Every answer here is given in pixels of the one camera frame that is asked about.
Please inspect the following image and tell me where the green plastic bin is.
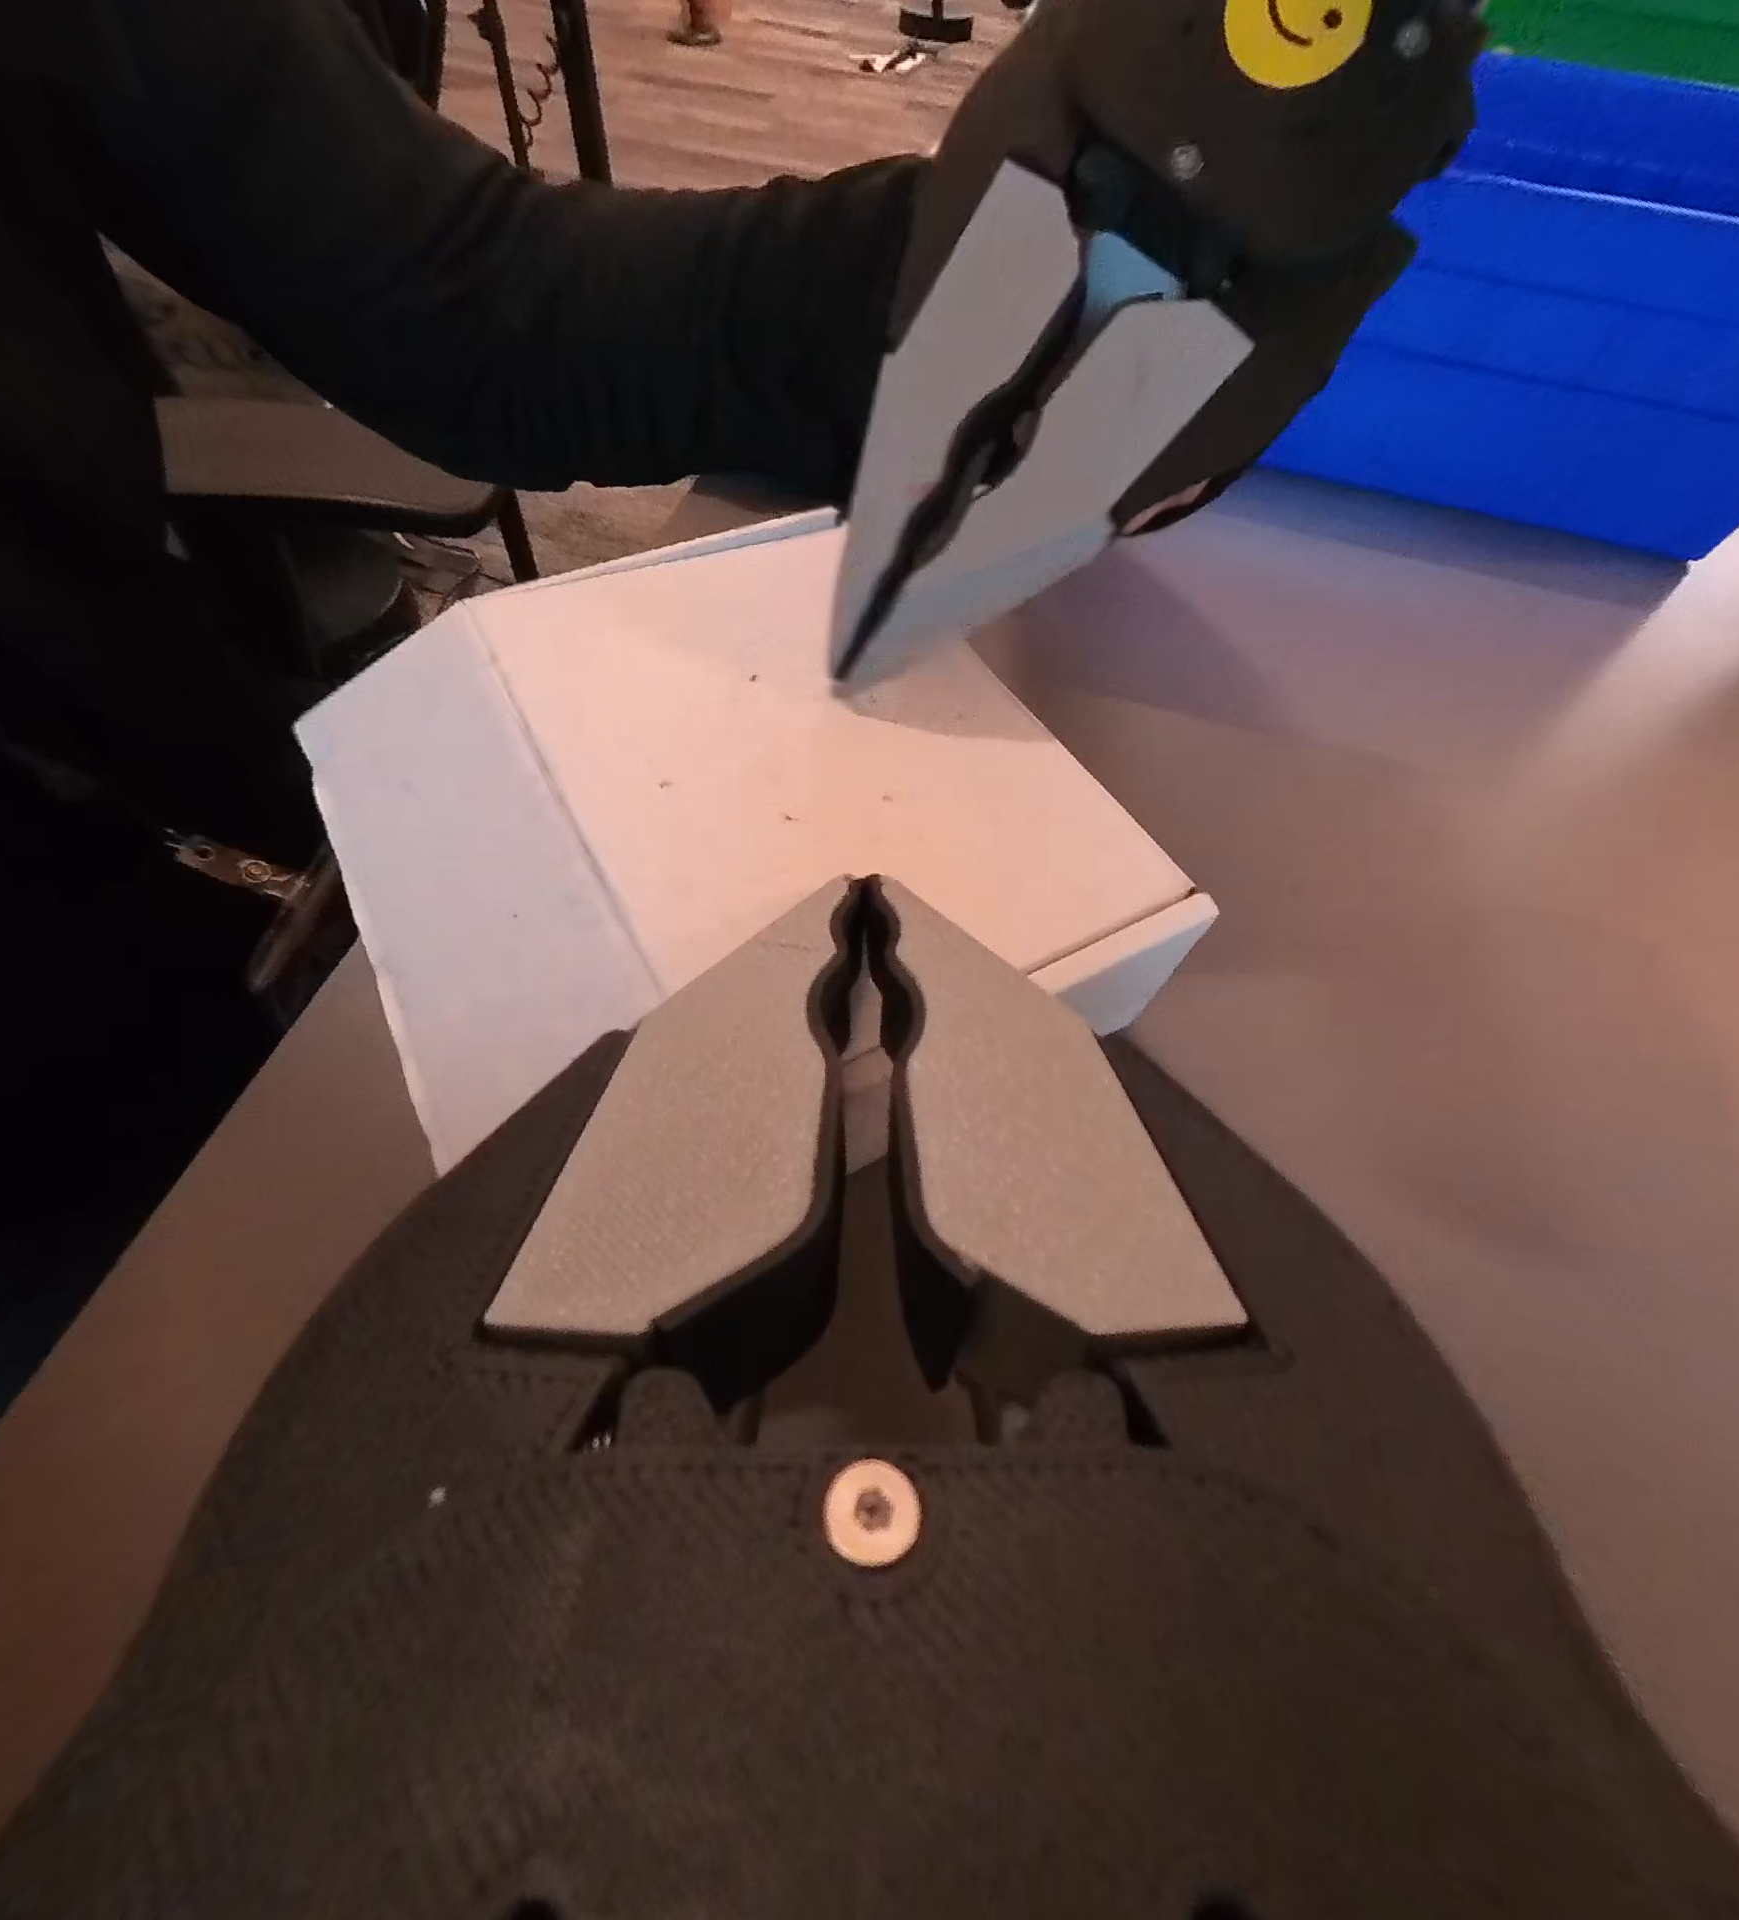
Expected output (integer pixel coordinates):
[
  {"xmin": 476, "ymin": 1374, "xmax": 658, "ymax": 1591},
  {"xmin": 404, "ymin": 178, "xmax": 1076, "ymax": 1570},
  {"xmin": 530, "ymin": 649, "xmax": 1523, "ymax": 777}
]
[{"xmin": 1484, "ymin": 0, "xmax": 1739, "ymax": 137}]

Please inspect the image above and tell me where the blue plastic bin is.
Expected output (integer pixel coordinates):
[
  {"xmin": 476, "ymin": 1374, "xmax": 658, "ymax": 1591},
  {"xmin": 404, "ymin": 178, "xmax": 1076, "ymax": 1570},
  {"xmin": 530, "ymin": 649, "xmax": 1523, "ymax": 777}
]
[{"xmin": 1255, "ymin": 52, "xmax": 1739, "ymax": 566}]

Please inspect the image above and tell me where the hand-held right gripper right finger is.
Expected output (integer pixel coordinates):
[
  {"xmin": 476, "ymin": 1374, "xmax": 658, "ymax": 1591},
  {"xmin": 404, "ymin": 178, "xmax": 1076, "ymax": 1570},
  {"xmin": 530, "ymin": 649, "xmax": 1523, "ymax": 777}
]
[{"xmin": 866, "ymin": 878, "xmax": 1250, "ymax": 1390}]

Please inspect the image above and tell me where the black tripod stand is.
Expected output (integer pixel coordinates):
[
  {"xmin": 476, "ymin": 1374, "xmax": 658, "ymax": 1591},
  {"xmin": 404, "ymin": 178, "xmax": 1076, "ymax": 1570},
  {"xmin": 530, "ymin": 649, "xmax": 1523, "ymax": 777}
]
[{"xmin": 427, "ymin": 0, "xmax": 614, "ymax": 185}]

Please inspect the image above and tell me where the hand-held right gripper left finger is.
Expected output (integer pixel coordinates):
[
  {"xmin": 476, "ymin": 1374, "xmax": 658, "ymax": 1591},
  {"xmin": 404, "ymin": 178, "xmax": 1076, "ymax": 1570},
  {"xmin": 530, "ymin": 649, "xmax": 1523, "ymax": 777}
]
[{"xmin": 483, "ymin": 878, "xmax": 874, "ymax": 1420}]

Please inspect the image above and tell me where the white mailer box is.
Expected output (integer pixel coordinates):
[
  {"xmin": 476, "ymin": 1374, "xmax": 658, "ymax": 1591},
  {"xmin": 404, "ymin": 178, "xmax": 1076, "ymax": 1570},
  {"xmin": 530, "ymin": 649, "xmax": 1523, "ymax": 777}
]
[{"xmin": 295, "ymin": 507, "xmax": 1220, "ymax": 1177}]

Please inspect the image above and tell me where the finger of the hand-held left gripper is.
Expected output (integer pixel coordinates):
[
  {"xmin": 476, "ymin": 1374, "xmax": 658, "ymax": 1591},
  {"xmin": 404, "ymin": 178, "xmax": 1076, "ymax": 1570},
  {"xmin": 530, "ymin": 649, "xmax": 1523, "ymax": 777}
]
[
  {"xmin": 827, "ymin": 156, "xmax": 1091, "ymax": 687},
  {"xmin": 870, "ymin": 297, "xmax": 1258, "ymax": 687}
]

